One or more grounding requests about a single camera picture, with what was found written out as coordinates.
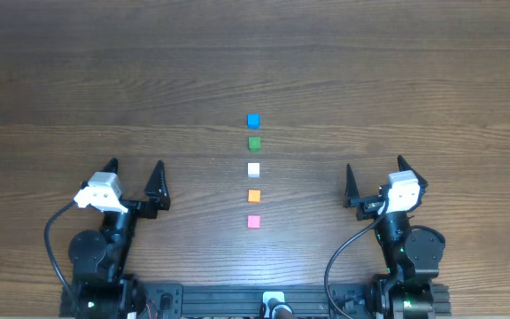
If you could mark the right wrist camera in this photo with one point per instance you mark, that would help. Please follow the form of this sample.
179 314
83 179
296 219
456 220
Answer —
403 190

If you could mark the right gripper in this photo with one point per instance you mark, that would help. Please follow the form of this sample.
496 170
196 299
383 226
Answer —
370 206

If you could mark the white cube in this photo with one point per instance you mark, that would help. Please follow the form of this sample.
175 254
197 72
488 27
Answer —
253 170

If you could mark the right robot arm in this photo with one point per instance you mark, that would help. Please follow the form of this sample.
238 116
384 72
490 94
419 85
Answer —
423 250

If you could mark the pink cube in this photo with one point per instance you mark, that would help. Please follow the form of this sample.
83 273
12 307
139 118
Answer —
253 222

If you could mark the blue cube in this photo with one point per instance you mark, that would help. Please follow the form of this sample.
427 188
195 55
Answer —
253 121

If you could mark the orange cube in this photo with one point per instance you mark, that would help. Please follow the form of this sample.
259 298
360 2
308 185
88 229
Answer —
254 196

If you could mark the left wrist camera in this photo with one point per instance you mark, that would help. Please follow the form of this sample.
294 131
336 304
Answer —
102 190

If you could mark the green cube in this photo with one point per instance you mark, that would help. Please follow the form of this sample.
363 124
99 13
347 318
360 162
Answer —
254 144

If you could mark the mounting rail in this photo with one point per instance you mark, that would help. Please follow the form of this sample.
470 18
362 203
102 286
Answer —
219 301

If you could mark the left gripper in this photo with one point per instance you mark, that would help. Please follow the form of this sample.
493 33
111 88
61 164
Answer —
142 209

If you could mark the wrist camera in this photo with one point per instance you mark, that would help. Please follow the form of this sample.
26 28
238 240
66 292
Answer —
102 190
403 190

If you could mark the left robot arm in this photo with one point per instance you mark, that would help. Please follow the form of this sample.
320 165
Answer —
87 254

